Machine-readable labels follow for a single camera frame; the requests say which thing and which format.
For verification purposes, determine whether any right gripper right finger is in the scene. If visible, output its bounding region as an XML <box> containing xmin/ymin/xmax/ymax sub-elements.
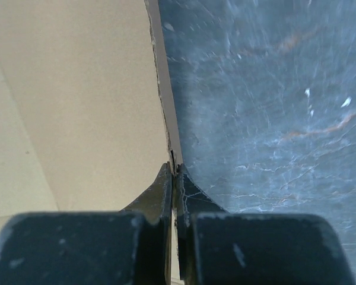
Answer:
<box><xmin>174</xmin><ymin>166</ymin><xmax>353</xmax><ymax>284</ymax></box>

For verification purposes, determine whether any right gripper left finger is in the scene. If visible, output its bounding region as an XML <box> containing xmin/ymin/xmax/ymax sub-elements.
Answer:
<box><xmin>0</xmin><ymin>164</ymin><xmax>173</xmax><ymax>284</ymax></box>

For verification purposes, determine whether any cardboard box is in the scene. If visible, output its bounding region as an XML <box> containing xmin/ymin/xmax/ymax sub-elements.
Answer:
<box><xmin>0</xmin><ymin>1</ymin><xmax>173</xmax><ymax>228</ymax></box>

